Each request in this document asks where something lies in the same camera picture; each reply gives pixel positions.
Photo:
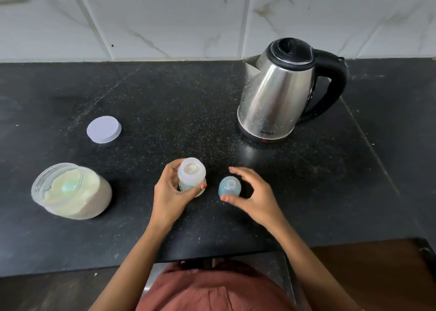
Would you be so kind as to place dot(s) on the person's right hand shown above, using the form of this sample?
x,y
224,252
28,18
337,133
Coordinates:
x,y
259,201

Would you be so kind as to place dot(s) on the person's left hand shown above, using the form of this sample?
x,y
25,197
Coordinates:
x,y
168,201

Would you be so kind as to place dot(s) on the blue bottle teat cap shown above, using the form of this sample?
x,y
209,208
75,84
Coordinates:
x,y
230,186

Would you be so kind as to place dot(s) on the clear plastic baby bottle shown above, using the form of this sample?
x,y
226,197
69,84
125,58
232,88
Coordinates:
x,y
191,172

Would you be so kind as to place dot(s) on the clear milk powder jar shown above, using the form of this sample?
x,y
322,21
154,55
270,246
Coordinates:
x,y
88,198

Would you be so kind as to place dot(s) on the lilac round jar lid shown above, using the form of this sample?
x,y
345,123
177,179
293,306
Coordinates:
x,y
103,129

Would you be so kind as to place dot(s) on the light blue measuring scoop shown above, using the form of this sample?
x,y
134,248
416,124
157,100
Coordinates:
x,y
69,186

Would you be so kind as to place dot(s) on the steel electric kettle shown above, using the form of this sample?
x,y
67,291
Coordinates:
x,y
276,96

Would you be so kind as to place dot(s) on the person's left forearm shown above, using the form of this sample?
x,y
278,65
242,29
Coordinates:
x,y
126,270

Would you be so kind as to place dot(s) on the person's right forearm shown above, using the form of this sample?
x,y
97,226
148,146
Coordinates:
x,y
310,273

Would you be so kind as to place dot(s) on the reddish pink garment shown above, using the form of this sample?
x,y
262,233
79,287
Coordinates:
x,y
214,287

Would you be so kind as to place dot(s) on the dark wooden cabinet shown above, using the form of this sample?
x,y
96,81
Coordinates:
x,y
368,273

